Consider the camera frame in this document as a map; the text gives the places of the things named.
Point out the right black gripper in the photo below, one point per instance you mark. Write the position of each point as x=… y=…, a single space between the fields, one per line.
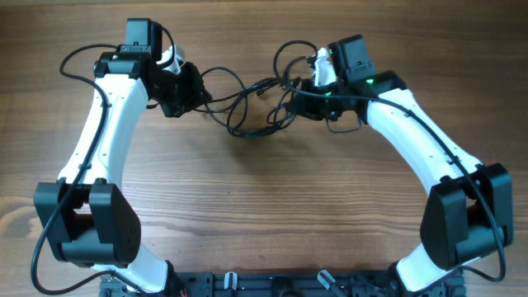
x=308 y=104

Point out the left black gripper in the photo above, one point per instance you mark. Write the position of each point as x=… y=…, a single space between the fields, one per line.
x=186 y=92

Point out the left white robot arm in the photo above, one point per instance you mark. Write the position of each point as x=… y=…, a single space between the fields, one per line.
x=86 y=219

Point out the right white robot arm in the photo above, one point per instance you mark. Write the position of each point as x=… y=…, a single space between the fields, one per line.
x=468 y=214

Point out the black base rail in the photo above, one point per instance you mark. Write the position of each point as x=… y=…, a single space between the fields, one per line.
x=288 y=284

